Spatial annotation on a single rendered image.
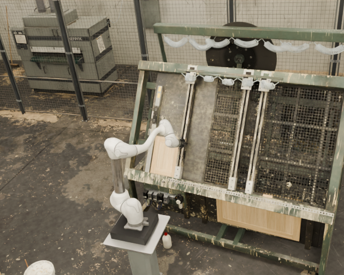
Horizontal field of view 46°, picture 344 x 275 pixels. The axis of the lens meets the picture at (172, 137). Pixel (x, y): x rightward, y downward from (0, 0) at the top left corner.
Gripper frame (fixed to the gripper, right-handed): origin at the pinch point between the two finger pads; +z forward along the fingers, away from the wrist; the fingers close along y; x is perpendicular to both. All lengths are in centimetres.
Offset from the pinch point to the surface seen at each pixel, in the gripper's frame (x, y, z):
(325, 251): -148, -80, 28
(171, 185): 9.3, -46.7, 3.3
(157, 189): 26, -54, 6
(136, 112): 65, 24, 3
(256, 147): -74, 8, 2
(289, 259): -116, -101, 42
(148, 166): 41, -32, 4
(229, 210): -45, -66, 44
